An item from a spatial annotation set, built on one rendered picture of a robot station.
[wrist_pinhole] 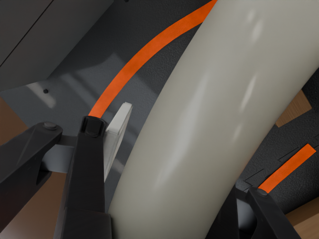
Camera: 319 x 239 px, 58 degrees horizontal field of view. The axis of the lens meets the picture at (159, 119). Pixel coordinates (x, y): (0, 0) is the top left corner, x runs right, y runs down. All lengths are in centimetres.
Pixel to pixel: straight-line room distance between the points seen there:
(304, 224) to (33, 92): 113
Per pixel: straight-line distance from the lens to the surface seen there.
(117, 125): 16
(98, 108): 112
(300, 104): 101
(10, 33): 70
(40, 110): 121
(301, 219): 125
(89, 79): 111
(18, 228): 153
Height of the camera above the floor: 106
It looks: 74 degrees down
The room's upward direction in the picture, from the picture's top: 161 degrees counter-clockwise
